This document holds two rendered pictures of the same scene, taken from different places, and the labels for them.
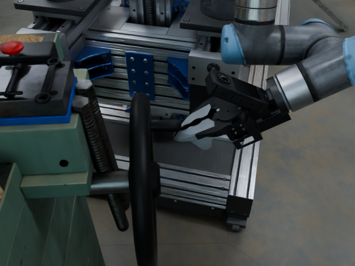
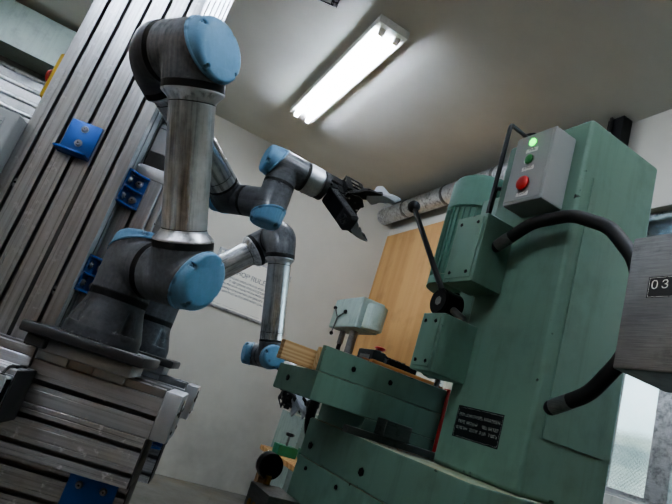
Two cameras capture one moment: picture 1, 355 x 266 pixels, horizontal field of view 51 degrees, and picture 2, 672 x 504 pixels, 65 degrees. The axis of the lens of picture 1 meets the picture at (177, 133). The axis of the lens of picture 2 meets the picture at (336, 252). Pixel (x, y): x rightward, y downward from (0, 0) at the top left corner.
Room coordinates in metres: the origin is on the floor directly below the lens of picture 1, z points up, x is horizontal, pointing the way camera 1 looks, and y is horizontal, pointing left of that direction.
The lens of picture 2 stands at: (1.13, 1.50, 0.85)
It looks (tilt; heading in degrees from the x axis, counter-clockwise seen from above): 15 degrees up; 250
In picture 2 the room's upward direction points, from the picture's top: 18 degrees clockwise
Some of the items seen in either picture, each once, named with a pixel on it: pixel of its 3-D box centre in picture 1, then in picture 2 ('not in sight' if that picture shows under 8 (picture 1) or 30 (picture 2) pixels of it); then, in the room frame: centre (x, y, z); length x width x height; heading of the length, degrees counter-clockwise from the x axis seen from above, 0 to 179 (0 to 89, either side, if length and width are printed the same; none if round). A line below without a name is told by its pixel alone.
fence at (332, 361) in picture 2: not in sight; (429, 397); (0.40, 0.43, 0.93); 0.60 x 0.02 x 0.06; 4
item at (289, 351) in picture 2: not in sight; (387, 387); (0.49, 0.40, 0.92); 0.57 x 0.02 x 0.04; 4
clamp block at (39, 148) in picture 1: (43, 120); not in sight; (0.42, 0.20, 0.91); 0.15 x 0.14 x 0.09; 4
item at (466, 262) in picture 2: not in sight; (478, 255); (0.50, 0.62, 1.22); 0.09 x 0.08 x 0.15; 94
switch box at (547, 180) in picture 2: not in sight; (538, 173); (0.48, 0.72, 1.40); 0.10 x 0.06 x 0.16; 94
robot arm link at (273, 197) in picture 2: not in sight; (265, 203); (0.90, 0.31, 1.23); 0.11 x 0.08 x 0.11; 130
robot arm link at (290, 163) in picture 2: not in sight; (284, 168); (0.89, 0.33, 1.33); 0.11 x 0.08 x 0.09; 4
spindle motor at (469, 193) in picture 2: not in sight; (473, 241); (0.36, 0.39, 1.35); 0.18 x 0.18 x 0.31
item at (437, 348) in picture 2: not in sight; (442, 347); (0.50, 0.59, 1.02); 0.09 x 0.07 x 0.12; 4
